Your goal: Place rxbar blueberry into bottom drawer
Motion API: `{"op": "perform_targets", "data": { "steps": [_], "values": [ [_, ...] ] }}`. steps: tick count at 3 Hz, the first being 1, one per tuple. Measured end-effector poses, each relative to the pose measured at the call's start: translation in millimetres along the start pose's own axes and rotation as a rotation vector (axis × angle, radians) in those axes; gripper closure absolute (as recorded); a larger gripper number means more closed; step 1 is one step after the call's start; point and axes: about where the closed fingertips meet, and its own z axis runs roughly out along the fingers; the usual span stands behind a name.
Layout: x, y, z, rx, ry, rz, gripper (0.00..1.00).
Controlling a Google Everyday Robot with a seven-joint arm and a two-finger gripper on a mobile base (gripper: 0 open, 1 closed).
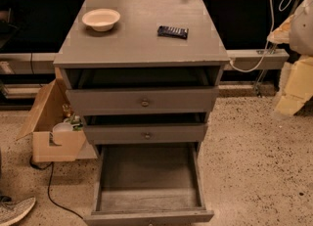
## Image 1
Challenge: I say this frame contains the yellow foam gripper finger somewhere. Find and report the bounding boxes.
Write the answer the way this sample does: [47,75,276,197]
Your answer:
[267,16,293,44]
[274,56,313,116]

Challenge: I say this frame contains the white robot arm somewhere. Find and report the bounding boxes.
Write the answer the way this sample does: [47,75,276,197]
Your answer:
[267,0,313,115]

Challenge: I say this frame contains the grey wooden drawer cabinet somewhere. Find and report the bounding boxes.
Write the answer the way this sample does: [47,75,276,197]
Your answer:
[53,0,231,150]

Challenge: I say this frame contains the grey top drawer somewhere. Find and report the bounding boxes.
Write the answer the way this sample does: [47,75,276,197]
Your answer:
[62,67,218,115]

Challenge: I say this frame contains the grey middle drawer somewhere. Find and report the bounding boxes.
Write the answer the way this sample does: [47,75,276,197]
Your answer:
[83,113,207,145]

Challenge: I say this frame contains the grey open bottom drawer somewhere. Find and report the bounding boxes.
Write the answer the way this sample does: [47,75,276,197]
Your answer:
[84,143,214,226]

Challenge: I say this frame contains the beige paper bowl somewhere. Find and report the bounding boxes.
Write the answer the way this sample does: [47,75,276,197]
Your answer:
[82,9,120,32]

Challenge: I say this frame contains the white bowl in box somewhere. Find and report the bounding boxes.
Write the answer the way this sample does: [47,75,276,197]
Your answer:
[53,122,73,132]

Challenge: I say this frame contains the open cardboard box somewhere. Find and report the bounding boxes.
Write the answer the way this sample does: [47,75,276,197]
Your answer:
[17,68,92,162]

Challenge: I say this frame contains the grey knit sneaker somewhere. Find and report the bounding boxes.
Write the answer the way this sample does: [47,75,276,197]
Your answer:
[0,196,36,226]

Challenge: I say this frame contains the white hanging cable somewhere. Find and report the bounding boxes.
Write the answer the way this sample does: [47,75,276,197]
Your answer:
[229,0,294,73]

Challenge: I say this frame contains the black floor cable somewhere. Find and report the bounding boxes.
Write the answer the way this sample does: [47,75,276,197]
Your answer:
[28,156,84,220]

